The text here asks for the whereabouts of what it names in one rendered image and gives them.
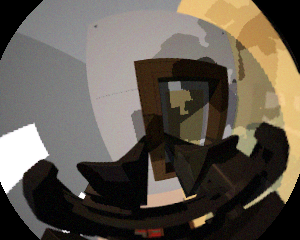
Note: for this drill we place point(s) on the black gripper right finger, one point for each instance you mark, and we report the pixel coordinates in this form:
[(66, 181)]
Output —
[(190, 160)]

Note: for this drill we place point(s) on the dark brown picture frame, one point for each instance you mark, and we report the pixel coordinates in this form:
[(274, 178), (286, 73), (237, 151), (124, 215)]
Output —
[(184, 98)]

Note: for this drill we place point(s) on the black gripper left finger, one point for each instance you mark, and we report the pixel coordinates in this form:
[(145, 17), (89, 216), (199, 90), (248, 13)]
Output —
[(131, 170)]

